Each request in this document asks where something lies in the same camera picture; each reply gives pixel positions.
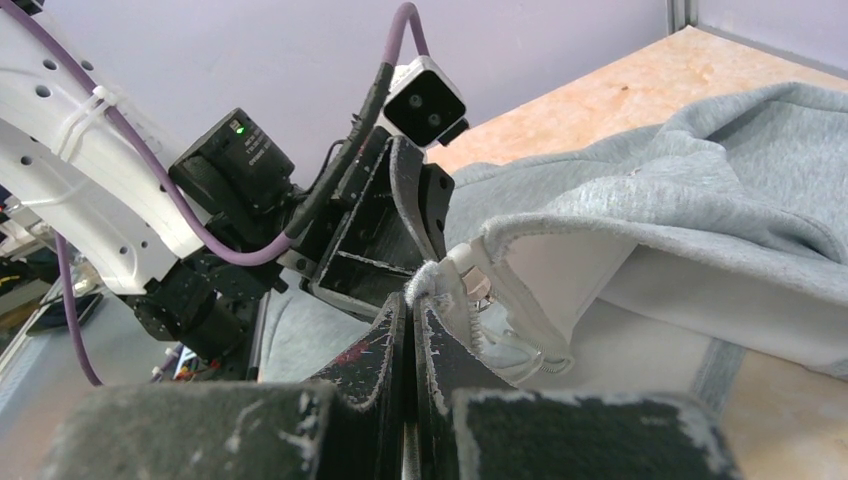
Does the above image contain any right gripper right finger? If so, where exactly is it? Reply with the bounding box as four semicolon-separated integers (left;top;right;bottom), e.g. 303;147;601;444
412;300;742;479

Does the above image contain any grey zip-up jacket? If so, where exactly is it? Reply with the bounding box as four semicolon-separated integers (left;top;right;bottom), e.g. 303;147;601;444
254;81;848;412

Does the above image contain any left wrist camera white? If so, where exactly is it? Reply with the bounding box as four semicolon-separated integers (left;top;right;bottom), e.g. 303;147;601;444
377;55;470;149

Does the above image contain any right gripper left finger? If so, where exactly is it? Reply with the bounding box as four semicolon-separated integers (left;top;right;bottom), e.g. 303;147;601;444
39;293;406;479

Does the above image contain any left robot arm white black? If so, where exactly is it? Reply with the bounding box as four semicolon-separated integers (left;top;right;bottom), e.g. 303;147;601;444
1;1;212;294

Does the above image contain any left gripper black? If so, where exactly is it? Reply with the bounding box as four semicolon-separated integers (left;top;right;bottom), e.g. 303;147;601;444
281;127;455;318

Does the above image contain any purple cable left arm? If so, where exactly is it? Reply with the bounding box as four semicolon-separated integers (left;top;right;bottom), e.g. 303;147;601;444
0;0;432;388

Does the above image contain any silver zipper slider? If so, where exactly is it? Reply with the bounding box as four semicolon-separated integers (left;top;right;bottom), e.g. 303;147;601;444
461;267;492;311

